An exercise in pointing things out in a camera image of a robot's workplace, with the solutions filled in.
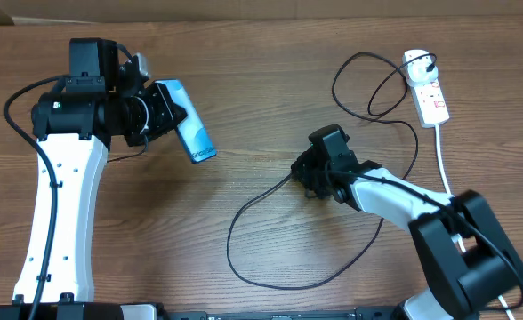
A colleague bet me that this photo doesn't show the black USB charging cable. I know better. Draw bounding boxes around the black USB charging cable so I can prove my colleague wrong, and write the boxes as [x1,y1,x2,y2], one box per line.
[225,51,439,292]

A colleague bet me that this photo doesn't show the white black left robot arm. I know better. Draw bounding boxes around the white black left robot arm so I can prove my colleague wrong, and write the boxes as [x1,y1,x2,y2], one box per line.
[0,38,216,319]

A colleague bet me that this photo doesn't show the Samsung Galaxy smartphone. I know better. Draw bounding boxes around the Samsung Galaxy smartphone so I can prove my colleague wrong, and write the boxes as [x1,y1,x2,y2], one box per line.
[156,79,217,164]

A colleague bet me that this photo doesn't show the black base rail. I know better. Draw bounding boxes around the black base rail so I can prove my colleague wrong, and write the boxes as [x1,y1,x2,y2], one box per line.
[83,305,479,320]

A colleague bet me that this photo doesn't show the cardboard backdrop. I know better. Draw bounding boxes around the cardboard backdrop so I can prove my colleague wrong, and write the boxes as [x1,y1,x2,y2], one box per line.
[0,0,523,25]

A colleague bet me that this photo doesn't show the white wall charger adapter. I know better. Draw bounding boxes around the white wall charger adapter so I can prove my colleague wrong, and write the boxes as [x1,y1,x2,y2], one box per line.
[402,49,439,87]

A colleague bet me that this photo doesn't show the white power strip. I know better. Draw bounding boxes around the white power strip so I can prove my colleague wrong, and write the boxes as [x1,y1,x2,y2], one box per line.
[411,80,450,128]

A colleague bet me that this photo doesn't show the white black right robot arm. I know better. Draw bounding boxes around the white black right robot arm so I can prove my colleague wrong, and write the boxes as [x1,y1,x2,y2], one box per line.
[291,124,523,319]

